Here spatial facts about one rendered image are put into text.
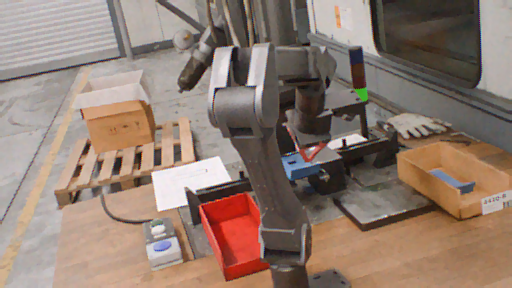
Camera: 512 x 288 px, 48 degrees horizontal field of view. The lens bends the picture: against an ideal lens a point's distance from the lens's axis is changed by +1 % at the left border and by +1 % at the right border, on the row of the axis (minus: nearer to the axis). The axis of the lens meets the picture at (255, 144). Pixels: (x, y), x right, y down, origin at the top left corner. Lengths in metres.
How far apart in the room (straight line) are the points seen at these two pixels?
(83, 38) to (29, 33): 0.87
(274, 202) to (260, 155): 0.10
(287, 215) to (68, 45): 9.71
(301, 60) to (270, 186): 0.23
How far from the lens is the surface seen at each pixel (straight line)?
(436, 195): 1.29
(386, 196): 1.31
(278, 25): 1.27
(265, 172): 0.88
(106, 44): 10.49
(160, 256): 1.22
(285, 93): 1.27
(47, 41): 10.57
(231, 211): 1.34
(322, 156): 1.40
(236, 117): 0.82
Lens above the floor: 1.50
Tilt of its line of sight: 19 degrees down
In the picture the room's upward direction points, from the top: 10 degrees counter-clockwise
